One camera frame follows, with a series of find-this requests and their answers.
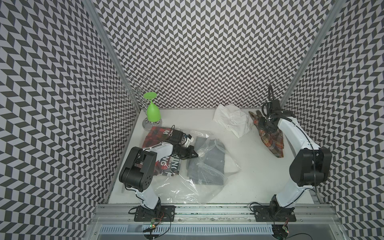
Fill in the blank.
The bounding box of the plaid flannel shirt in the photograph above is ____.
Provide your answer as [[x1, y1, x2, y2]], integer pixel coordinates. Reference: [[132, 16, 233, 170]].
[[249, 110, 284, 158]]

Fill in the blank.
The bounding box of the dark grey garment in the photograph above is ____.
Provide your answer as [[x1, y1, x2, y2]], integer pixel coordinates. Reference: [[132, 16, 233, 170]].
[[187, 137, 226, 186]]

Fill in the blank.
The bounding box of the clear plastic vacuum bag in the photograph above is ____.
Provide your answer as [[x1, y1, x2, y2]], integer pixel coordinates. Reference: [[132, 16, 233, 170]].
[[143, 127, 241, 204]]

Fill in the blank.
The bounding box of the white shirt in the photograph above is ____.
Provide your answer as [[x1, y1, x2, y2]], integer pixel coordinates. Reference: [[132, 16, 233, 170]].
[[213, 104, 253, 138]]

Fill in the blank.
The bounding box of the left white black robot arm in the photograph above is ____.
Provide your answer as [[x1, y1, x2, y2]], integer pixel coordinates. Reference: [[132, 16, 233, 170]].
[[119, 142, 198, 211]]

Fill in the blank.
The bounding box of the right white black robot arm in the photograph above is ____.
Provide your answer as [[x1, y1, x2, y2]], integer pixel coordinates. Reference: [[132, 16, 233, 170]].
[[259, 99, 332, 215]]

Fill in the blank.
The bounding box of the red black printed shirt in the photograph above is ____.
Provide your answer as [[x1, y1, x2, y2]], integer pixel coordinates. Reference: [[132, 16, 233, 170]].
[[142, 126, 180, 177]]

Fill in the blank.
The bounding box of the green plastic wine glass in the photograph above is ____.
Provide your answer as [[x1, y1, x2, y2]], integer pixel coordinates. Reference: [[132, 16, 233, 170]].
[[143, 92, 161, 123]]

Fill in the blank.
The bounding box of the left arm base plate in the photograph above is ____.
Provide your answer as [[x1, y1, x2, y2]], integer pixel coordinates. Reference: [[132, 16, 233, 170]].
[[134, 205, 176, 222]]

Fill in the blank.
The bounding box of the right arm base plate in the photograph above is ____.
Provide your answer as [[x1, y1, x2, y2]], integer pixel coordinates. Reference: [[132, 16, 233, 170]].
[[252, 206, 297, 222]]

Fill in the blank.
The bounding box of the aluminium front rail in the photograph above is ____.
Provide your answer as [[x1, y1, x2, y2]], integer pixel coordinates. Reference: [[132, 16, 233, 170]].
[[90, 204, 342, 225]]

